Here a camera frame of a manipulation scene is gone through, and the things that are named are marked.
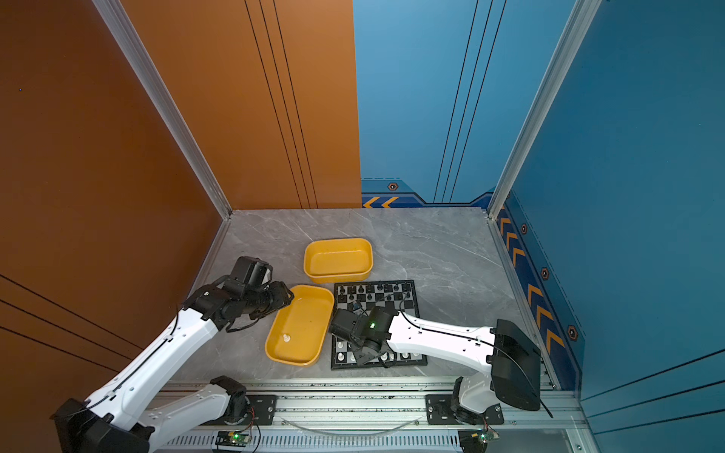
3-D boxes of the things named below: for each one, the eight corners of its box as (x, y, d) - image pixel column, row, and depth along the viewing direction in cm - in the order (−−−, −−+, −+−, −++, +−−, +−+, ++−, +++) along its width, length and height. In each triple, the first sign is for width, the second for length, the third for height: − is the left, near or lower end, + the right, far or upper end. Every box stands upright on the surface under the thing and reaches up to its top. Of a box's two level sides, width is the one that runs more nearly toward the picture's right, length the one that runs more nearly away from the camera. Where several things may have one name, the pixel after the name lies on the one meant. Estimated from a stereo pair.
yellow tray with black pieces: (303, 285, 100) (299, 276, 95) (310, 248, 111) (307, 238, 106) (373, 285, 100) (373, 276, 95) (373, 248, 111) (373, 238, 106)
